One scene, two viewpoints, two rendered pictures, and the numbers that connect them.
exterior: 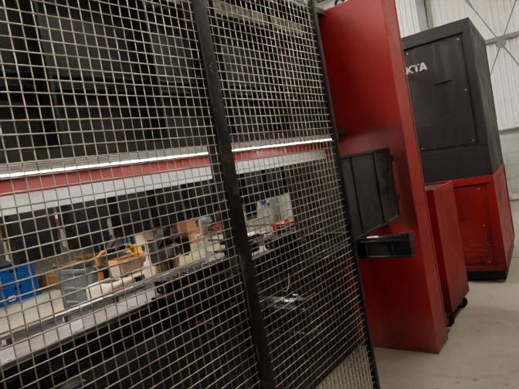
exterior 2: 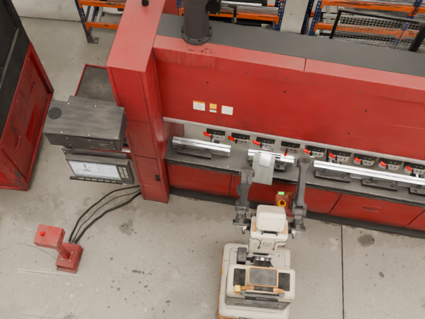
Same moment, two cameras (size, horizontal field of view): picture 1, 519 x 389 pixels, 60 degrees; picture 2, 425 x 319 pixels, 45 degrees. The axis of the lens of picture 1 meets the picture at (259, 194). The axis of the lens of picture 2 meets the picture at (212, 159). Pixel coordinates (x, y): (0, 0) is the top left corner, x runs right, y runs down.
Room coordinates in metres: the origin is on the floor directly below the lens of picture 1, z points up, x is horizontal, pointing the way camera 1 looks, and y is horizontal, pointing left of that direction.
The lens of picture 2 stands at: (3.80, 1.50, 4.90)
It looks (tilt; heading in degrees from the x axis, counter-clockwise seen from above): 65 degrees down; 240
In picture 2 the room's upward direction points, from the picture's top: 3 degrees clockwise
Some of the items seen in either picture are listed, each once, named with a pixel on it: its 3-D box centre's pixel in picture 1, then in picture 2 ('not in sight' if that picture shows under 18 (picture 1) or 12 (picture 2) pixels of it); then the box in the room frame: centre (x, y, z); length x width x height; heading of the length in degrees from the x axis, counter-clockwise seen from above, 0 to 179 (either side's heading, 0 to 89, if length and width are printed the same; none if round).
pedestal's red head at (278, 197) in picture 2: not in sight; (286, 204); (2.44, 0.48, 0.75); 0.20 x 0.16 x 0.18; 146
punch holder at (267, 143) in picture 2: (248, 187); (265, 138); (2.47, 0.05, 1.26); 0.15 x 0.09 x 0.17; 142
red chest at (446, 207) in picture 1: (419, 252); (112, 118); (3.41, -1.14, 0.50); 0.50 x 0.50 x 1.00; 52
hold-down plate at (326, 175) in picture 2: not in sight; (332, 176); (2.01, 0.49, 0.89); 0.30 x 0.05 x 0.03; 142
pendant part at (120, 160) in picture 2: not in sight; (102, 165); (3.72, -0.25, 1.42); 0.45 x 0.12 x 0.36; 146
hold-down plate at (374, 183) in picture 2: not in sight; (379, 184); (1.69, 0.73, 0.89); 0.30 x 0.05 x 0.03; 142
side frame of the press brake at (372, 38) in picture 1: (355, 180); (155, 107); (3.10, -0.68, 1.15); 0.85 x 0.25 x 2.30; 52
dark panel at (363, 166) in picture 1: (353, 196); not in sight; (2.31, -0.48, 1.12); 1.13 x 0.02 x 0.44; 142
